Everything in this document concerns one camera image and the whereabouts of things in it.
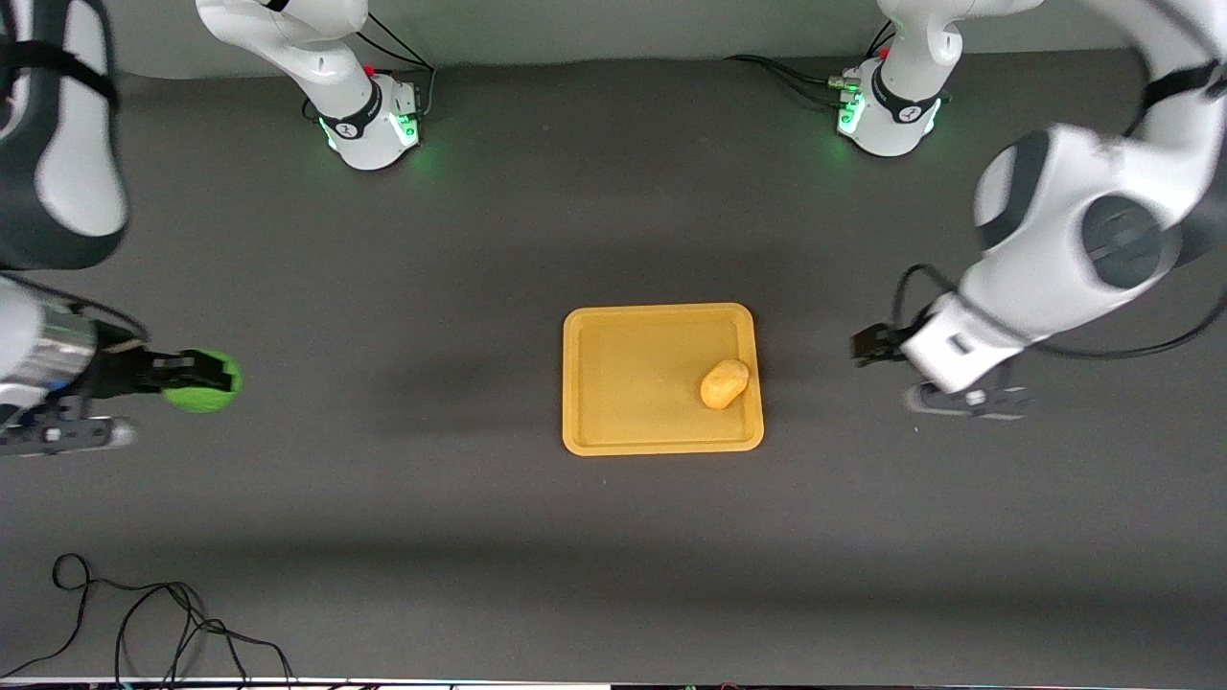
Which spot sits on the yellow potato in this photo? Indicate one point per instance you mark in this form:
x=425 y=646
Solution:
x=725 y=383

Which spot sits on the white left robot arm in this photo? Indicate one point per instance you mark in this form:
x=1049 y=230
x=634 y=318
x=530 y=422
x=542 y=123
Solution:
x=1064 y=249

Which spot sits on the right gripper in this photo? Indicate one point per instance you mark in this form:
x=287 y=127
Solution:
x=117 y=373

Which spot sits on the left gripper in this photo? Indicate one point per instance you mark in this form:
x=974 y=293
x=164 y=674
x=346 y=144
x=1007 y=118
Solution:
x=874 y=344

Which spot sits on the dark grey table mat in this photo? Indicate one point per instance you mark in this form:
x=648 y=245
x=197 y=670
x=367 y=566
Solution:
x=613 y=537

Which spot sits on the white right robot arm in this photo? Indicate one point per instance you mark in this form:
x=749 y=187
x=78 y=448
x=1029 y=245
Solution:
x=57 y=163

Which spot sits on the yellow plastic tray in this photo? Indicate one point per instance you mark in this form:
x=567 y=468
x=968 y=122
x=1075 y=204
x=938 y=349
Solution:
x=642 y=383

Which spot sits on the green apple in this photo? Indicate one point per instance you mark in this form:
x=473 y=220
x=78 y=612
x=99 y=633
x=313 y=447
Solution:
x=206 y=401

